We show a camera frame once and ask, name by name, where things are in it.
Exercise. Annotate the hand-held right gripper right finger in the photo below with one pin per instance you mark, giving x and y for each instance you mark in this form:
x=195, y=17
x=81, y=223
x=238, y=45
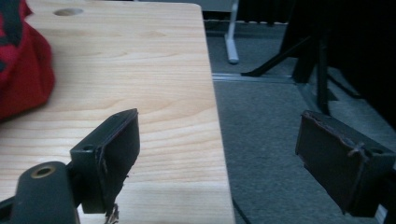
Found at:
x=336, y=161

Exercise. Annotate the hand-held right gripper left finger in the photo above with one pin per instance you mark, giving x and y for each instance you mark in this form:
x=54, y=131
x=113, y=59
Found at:
x=118, y=149

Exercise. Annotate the black tripod stand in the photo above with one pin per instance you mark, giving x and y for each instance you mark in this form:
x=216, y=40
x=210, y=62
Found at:
x=322, y=62

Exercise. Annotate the white desk frame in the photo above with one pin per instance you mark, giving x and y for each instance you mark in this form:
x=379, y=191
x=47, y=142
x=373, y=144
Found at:
x=231, y=40

